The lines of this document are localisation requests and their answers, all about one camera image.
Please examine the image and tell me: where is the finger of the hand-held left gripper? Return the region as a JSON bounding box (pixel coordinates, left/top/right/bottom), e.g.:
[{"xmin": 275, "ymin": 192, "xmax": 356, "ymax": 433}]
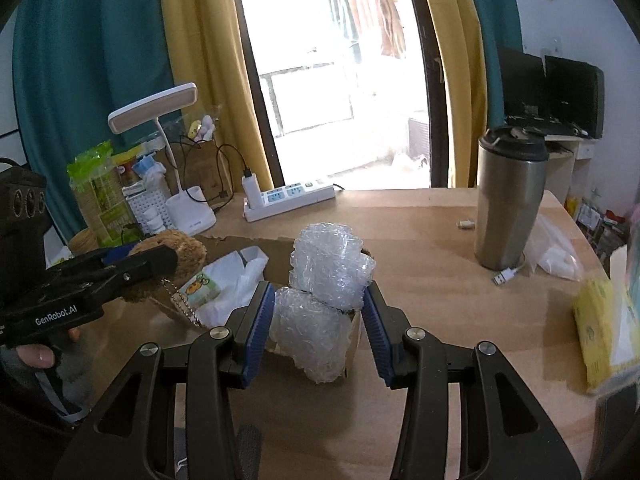
[
  {"xmin": 46, "ymin": 246, "xmax": 132, "ymax": 286},
  {"xmin": 75, "ymin": 245, "xmax": 179, "ymax": 306}
]

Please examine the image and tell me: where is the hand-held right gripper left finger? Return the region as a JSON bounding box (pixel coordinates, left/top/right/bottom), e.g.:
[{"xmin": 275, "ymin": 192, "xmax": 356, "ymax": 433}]
[{"xmin": 52, "ymin": 281, "xmax": 277, "ymax": 480}]

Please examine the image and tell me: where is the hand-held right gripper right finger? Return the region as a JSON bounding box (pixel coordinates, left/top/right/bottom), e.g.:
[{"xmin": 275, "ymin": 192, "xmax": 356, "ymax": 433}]
[{"xmin": 361, "ymin": 281, "xmax": 583, "ymax": 480}]

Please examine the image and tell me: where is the brown plush toy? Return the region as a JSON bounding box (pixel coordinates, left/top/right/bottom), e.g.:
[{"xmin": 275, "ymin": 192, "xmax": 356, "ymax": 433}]
[{"xmin": 122, "ymin": 229, "xmax": 208, "ymax": 331}]

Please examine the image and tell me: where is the small cartoon print pack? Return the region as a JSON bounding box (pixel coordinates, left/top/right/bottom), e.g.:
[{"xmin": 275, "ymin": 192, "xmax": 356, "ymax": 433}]
[{"xmin": 178, "ymin": 271, "xmax": 222, "ymax": 307}]

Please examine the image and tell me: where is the white plastic bag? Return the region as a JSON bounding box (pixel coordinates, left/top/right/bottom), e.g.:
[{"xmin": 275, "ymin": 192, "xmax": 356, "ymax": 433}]
[{"xmin": 192, "ymin": 246, "xmax": 271, "ymax": 328}]

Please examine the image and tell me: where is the brown cardboard box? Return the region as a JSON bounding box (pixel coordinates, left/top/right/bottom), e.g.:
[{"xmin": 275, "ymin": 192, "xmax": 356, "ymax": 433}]
[{"xmin": 150, "ymin": 232, "xmax": 376, "ymax": 393}]

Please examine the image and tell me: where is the clear bubble wrap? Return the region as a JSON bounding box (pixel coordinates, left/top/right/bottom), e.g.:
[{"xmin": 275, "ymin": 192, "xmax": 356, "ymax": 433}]
[{"xmin": 269, "ymin": 222, "xmax": 378, "ymax": 386}]

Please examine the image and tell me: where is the person's left hand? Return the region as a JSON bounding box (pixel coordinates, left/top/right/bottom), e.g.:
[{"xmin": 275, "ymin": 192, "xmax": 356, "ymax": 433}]
[{"xmin": 15, "ymin": 326, "xmax": 83, "ymax": 372}]

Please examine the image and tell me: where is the round woven container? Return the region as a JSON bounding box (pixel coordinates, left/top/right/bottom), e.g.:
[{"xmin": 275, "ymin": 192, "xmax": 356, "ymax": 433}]
[{"xmin": 70, "ymin": 227, "xmax": 107, "ymax": 257}]

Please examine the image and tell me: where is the white perforated basket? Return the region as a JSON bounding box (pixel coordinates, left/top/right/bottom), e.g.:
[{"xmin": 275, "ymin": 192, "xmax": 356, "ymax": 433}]
[{"xmin": 122, "ymin": 182, "xmax": 173, "ymax": 233}]

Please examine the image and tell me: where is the white desk lamp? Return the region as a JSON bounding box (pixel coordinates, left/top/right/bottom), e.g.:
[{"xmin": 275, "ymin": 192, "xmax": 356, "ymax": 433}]
[{"xmin": 108, "ymin": 82, "xmax": 218, "ymax": 235}]

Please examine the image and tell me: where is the green snack packet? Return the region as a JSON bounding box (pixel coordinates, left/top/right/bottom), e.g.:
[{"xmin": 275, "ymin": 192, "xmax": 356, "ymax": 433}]
[{"xmin": 67, "ymin": 141, "xmax": 138, "ymax": 248}]

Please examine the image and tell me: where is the brown jar with yellow lid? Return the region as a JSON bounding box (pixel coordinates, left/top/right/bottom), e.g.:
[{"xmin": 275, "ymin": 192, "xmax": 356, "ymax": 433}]
[{"xmin": 120, "ymin": 157, "xmax": 144, "ymax": 189}]

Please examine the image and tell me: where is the blue white packet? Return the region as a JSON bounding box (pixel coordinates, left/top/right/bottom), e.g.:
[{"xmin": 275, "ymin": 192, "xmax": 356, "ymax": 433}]
[{"xmin": 134, "ymin": 156, "xmax": 169, "ymax": 187}]

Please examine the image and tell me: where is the brown paper bag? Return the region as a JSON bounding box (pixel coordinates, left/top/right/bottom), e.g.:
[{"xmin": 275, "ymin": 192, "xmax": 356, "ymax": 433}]
[{"xmin": 172, "ymin": 144, "xmax": 237, "ymax": 207}]

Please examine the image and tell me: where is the white charger plug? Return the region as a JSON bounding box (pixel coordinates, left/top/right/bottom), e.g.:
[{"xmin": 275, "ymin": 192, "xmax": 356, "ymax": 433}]
[{"xmin": 242, "ymin": 174, "xmax": 262, "ymax": 209}]

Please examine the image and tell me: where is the white power strip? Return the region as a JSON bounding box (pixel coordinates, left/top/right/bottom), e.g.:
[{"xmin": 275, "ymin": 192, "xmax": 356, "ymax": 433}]
[{"xmin": 243, "ymin": 182, "xmax": 336, "ymax": 222}]

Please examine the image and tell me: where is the small yellow white plush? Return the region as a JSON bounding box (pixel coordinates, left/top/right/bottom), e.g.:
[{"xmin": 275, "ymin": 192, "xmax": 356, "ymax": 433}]
[{"xmin": 187, "ymin": 115, "xmax": 217, "ymax": 144}]

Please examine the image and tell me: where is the steel tumbler with black lid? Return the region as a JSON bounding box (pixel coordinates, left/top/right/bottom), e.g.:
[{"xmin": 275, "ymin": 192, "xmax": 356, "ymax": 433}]
[{"xmin": 474, "ymin": 127, "xmax": 550, "ymax": 271}]

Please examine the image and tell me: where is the clear plastic bag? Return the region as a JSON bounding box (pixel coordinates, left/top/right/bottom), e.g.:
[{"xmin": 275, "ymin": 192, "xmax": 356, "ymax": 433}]
[{"xmin": 525, "ymin": 212, "xmax": 585, "ymax": 282}]

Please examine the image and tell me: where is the teal curtain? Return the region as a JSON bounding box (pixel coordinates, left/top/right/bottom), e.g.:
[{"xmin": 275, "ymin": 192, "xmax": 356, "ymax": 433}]
[
  {"xmin": 457, "ymin": 0, "xmax": 523, "ymax": 58},
  {"xmin": 12, "ymin": 0, "xmax": 176, "ymax": 241}
]

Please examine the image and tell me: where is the white balcony appliance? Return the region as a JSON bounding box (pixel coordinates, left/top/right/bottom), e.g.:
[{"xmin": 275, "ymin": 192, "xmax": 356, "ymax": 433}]
[{"xmin": 407, "ymin": 117, "xmax": 432, "ymax": 157}]

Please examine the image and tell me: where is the yellow curtain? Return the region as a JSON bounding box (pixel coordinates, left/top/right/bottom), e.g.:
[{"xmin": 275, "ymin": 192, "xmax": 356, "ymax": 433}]
[
  {"xmin": 412, "ymin": 0, "xmax": 488, "ymax": 188},
  {"xmin": 159, "ymin": 0, "xmax": 273, "ymax": 201}
]

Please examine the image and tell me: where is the yellow tissue pack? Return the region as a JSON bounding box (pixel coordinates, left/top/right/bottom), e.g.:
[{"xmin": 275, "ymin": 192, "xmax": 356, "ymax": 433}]
[{"xmin": 571, "ymin": 245, "xmax": 640, "ymax": 396}]

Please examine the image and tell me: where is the white computer desk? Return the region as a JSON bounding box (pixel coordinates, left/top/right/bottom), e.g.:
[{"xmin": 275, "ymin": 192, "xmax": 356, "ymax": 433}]
[{"xmin": 545, "ymin": 132, "xmax": 598, "ymax": 202}]

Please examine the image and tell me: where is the black computer monitor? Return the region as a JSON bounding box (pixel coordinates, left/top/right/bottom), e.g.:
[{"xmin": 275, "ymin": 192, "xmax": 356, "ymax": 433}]
[
  {"xmin": 542, "ymin": 55, "xmax": 605, "ymax": 139},
  {"xmin": 497, "ymin": 45, "xmax": 546, "ymax": 118}
]

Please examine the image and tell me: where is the hanging green shirt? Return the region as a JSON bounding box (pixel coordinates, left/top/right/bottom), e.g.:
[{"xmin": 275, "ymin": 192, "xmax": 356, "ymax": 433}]
[{"xmin": 325, "ymin": 0, "xmax": 362, "ymax": 47}]

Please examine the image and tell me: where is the hanging beige shirt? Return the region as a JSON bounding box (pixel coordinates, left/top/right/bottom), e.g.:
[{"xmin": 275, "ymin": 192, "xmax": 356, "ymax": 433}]
[{"xmin": 350, "ymin": 0, "xmax": 407, "ymax": 59}]

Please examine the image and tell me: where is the black charging cable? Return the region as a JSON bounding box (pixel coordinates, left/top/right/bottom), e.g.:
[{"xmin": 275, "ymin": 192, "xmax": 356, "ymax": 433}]
[{"xmin": 170, "ymin": 140, "xmax": 251, "ymax": 207}]

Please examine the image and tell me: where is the white usb cable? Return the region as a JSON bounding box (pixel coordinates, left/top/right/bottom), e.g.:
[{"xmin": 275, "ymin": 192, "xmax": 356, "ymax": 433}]
[{"xmin": 492, "ymin": 255, "xmax": 531, "ymax": 288}]

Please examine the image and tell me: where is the black door frame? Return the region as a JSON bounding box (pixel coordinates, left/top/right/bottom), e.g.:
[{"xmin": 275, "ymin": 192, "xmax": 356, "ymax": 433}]
[{"xmin": 230, "ymin": 0, "xmax": 453, "ymax": 191}]

